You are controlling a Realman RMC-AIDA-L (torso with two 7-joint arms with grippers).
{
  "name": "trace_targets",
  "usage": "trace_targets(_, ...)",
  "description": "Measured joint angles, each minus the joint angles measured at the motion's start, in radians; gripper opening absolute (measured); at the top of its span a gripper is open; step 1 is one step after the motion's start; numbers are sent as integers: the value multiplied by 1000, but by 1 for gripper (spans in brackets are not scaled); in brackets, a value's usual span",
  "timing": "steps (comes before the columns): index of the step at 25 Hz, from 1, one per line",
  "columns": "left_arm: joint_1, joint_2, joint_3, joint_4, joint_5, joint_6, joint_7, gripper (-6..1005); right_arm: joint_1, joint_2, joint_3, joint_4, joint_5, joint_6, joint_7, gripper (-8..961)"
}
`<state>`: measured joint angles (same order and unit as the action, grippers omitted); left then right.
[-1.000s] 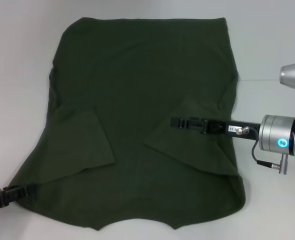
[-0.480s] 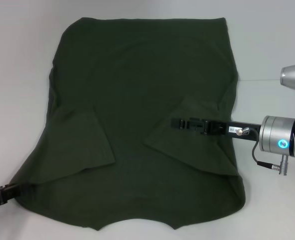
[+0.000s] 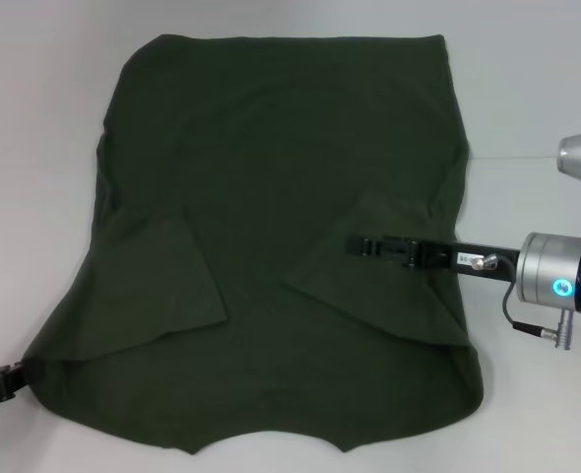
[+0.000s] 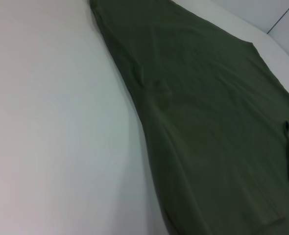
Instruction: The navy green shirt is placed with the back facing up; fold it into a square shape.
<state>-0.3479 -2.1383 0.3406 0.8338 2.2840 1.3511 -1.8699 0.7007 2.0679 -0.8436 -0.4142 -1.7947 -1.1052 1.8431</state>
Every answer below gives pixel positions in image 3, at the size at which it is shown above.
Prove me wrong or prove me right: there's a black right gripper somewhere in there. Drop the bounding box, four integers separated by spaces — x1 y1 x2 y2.
346 234 523 286

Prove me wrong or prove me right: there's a dark green shirt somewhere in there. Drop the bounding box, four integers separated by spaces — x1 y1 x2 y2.
24 33 484 454

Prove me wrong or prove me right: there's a right arm cable with connector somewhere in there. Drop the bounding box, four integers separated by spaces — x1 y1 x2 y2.
470 252 578 350

